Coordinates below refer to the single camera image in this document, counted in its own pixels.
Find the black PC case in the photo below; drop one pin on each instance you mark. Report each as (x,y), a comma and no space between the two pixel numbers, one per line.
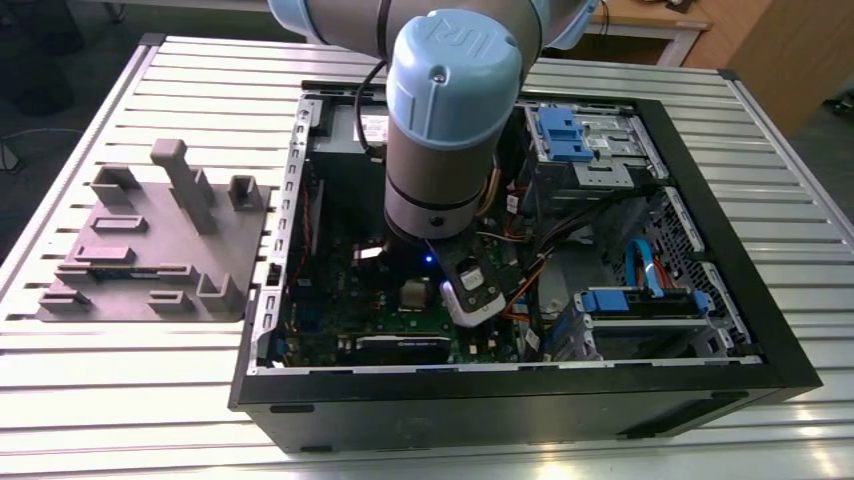
(468,420)

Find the green RAM stick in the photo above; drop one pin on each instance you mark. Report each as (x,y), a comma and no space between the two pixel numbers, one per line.
(134,275)

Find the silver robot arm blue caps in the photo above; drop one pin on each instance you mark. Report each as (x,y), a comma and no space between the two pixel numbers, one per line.
(454,125)

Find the black RAM slot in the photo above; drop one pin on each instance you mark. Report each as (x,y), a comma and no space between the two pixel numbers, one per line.
(464,340)
(493,325)

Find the black office chair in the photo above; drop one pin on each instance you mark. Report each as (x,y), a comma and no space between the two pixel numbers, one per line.
(41,85)

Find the wooden desk white frame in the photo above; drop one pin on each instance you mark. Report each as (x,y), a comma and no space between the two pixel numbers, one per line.
(668,20)

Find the metal optical drive cage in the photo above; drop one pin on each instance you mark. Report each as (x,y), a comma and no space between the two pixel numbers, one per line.
(601,177)

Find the blue disk carrier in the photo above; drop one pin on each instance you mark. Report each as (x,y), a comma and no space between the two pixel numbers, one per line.
(608,302)

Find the black graphics card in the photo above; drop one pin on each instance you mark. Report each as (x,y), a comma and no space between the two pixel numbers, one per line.
(401,345)

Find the metal disk bay cage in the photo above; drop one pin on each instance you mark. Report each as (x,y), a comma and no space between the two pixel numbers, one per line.
(650,325)

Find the grey power supply unit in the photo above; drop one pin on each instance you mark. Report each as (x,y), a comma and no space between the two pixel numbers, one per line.
(341,190)

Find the blue plastic drive latch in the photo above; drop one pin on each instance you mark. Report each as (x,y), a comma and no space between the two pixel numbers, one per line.
(561,135)

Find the blue plastic bracket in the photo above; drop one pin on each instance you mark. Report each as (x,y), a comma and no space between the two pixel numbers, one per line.
(557,330)

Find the silver CPU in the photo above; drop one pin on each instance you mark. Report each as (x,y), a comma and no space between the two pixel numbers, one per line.
(414,295)

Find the wooden cabinet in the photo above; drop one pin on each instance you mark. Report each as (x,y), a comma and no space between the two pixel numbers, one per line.
(788,60)

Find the green motherboard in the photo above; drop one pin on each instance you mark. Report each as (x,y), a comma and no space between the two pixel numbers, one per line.
(354,320)

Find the grey parts rack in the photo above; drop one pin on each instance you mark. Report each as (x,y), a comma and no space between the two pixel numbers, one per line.
(167,240)

